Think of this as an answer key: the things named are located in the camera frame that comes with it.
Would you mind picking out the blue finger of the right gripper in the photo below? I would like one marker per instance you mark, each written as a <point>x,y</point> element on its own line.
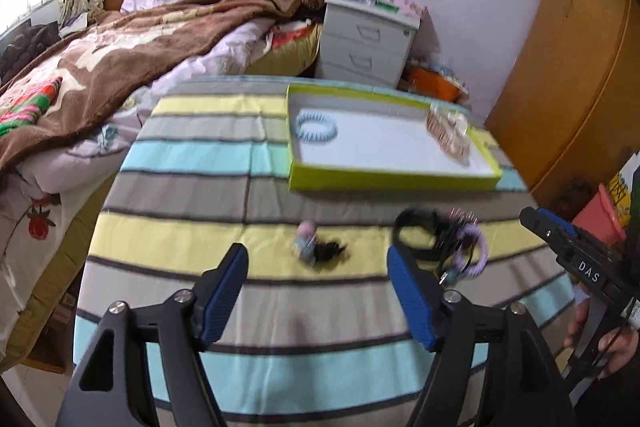
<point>549,224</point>
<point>529,220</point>

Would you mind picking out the orange storage box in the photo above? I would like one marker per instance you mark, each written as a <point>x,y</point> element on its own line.
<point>428,83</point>

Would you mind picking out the black smart wristband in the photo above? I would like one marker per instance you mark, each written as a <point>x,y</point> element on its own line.
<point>424,234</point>

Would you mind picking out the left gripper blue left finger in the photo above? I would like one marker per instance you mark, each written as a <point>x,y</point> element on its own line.
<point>216,293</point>

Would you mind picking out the brown fleece blanket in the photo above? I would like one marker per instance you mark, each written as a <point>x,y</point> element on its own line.
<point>101,66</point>

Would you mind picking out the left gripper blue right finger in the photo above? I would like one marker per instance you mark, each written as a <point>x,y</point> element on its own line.
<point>420,297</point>

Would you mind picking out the black elastic with teal bead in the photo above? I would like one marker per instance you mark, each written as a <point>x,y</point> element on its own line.
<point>456,264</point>

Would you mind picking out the pink plastic bucket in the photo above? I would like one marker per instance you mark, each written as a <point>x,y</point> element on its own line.
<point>599,218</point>

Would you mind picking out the large wooden closet door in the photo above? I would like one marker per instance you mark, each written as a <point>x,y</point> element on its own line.
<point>569,113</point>

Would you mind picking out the green shallow tray box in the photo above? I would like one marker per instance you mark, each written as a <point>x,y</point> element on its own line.
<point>354,140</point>

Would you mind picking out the grey bedside drawer cabinet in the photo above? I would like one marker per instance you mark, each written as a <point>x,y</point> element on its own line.
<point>364,44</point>

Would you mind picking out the white floral duvet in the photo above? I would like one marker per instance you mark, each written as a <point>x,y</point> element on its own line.
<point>50,201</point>

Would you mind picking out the pearl translucent claw hair clip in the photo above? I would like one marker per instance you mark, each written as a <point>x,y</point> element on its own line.
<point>450,131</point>

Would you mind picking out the yellow pillow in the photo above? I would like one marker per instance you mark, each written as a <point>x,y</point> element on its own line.
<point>290,59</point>

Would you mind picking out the striped mattress cover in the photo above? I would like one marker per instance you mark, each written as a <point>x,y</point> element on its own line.
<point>317,337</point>

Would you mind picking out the pink flowered box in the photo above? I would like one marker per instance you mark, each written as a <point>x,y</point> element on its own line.
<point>409,8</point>

